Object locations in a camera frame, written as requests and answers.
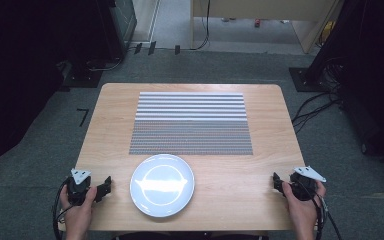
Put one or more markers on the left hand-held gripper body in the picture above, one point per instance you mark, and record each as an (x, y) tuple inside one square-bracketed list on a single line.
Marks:
[(77, 190)]

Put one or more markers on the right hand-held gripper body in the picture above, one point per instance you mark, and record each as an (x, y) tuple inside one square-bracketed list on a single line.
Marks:
[(301, 186)]

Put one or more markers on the person's left hand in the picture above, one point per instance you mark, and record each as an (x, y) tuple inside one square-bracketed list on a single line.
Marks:
[(78, 213)]

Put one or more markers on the person's right hand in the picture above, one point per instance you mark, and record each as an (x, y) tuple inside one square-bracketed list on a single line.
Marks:
[(301, 211)]

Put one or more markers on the white round plate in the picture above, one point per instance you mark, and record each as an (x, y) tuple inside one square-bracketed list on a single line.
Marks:
[(162, 185)]

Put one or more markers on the grey striped placemat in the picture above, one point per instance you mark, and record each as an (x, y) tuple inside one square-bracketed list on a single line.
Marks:
[(191, 133)]

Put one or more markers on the person's dark clothed lap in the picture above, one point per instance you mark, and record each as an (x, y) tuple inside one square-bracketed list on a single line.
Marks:
[(193, 236)]

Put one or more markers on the black curtain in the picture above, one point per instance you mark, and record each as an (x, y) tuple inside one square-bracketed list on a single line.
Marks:
[(373, 73), (20, 66)]

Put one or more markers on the yellow object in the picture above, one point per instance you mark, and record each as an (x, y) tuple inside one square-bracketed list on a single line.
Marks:
[(328, 31)]

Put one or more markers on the small red object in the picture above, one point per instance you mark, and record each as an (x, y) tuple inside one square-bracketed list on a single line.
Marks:
[(257, 23)]

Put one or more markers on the dark glass-fronted cabinet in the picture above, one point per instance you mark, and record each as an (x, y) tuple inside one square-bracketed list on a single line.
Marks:
[(123, 20)]

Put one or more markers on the light wooden desk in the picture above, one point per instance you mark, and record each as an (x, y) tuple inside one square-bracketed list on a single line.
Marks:
[(263, 8)]

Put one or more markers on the black stand base plate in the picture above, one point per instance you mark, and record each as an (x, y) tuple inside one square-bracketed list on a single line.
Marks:
[(83, 78), (305, 80)]

